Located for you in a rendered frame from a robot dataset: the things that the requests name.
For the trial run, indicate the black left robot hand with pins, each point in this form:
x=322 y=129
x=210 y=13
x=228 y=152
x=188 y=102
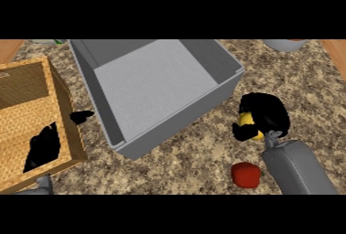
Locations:
x=43 y=146

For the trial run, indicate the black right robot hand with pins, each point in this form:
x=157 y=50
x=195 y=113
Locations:
x=269 y=112

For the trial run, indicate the yellow lemon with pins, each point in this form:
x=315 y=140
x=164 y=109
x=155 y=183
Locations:
x=245 y=119

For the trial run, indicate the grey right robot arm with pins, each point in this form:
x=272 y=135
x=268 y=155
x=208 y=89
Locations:
x=299 y=170

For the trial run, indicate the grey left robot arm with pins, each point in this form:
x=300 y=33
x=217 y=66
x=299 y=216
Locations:
x=38 y=188

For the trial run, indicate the large grey open box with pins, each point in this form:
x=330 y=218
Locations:
x=152 y=88

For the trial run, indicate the tan wicker basket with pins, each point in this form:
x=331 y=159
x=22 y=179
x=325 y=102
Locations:
x=27 y=115

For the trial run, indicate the red bell pepper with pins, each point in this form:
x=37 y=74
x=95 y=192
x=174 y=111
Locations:
x=245 y=175

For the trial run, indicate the grey round pot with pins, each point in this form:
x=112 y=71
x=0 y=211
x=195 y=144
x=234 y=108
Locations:
x=284 y=44

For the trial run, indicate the brown wooden panel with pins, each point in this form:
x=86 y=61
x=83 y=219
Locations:
x=7 y=48
x=337 y=56

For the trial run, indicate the pale object with green tip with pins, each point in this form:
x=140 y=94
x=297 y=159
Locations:
x=47 y=41

